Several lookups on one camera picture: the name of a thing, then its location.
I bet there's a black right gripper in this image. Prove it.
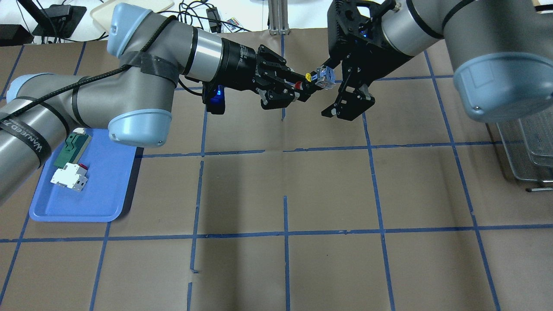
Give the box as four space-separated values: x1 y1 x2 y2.
321 0 396 121

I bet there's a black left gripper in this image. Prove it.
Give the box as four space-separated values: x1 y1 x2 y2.
216 38 323 110

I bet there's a red emergency stop button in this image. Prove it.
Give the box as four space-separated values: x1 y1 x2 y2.
305 66 333 90

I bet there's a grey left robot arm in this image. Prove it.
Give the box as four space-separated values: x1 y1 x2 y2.
1 3 324 203

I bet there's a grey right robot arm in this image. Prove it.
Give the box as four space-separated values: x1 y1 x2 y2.
322 0 553 123

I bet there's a black power adapter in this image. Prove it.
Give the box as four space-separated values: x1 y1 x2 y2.
206 6 222 34

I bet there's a cream plastic tray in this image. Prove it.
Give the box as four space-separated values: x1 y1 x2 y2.
89 0 175 33

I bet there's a blue plastic tray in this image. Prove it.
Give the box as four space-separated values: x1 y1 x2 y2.
29 129 137 222

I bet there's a green terminal block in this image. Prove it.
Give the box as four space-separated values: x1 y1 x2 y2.
53 132 92 168

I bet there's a white circuit breaker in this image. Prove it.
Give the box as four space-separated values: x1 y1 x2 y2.
50 163 88 192

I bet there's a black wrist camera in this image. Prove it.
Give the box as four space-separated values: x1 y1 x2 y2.
202 82 226 115

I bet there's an aluminium profile post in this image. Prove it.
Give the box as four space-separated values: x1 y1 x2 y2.
268 0 290 37

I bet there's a black cable bundle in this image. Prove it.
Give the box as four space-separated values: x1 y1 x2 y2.
175 0 251 33

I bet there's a silver wire mesh shelf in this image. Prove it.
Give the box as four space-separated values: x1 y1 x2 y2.
496 112 553 192

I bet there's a black camera stand base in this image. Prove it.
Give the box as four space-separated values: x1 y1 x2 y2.
32 4 88 39

